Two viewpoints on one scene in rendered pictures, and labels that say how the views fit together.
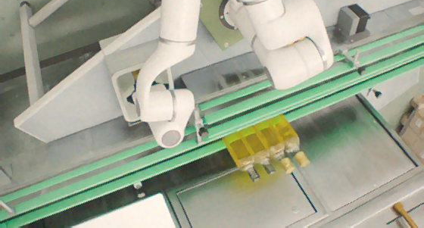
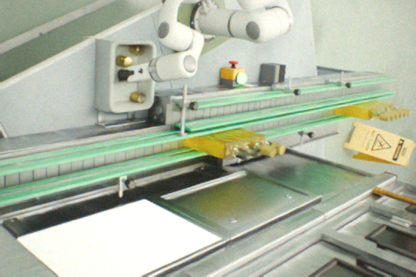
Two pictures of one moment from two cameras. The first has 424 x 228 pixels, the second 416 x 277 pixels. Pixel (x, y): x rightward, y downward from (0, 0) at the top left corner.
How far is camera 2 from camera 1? 1.08 m
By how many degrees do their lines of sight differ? 43
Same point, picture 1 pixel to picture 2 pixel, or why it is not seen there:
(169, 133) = (189, 58)
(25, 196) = not seen: outside the picture
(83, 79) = (72, 57)
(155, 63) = not seen: outside the picture
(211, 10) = (186, 14)
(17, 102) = not seen: outside the picture
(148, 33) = (132, 30)
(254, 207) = (248, 199)
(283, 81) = (267, 25)
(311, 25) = not seen: outside the picture
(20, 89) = not seen: outside the picture
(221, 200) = (212, 197)
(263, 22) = not seen: outside the picture
